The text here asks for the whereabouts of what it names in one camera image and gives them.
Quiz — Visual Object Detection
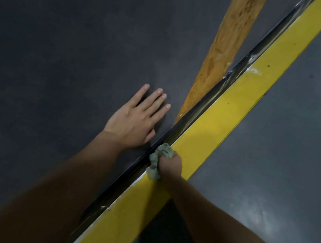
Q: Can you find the person's left hand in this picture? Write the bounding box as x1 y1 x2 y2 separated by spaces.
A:
101 80 173 153

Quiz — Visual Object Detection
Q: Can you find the person's right hand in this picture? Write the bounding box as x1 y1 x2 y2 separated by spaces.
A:
155 149 185 185

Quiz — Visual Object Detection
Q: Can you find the green cleaning cloth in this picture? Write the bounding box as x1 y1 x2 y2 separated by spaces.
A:
146 141 176 183

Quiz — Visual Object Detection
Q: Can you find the person's right forearm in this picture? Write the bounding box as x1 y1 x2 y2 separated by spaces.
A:
152 174 316 243

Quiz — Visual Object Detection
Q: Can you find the person's left forearm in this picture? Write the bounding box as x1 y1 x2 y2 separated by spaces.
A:
0 119 128 243

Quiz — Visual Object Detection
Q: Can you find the yellow painted beam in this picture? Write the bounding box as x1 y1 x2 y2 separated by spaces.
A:
67 0 321 243

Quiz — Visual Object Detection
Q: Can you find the wooden plank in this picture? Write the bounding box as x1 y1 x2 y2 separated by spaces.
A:
174 0 270 134

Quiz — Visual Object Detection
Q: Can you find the black metal rail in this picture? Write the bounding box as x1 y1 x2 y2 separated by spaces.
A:
68 0 316 243

